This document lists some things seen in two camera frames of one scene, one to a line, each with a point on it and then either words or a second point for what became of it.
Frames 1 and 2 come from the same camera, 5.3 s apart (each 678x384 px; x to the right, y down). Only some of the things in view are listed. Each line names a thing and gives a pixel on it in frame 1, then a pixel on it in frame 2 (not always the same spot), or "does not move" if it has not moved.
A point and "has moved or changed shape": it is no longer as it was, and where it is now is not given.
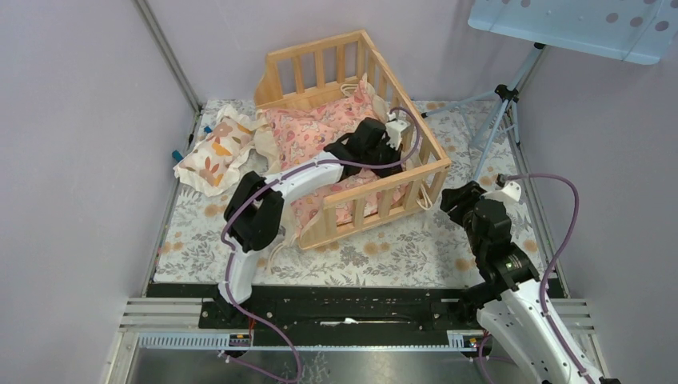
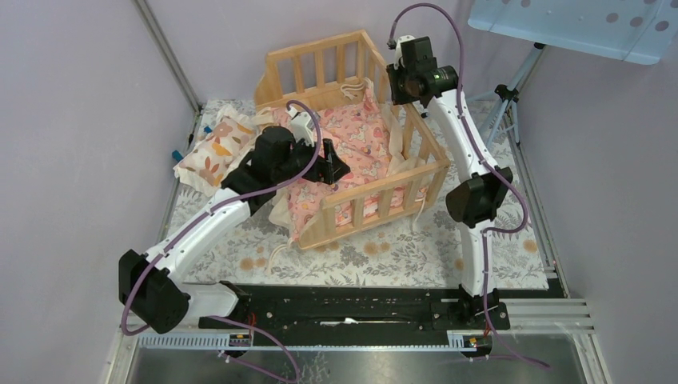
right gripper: x=463 y=198 to x=394 y=72
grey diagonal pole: x=169 y=54 does not move
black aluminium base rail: x=307 y=308 does not move
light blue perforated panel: x=644 y=31 does not move
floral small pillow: x=211 y=166 does not move
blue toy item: x=176 y=154 does not move
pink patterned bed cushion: x=300 y=134 has moved or changed shape
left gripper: x=392 y=168 to x=329 y=167
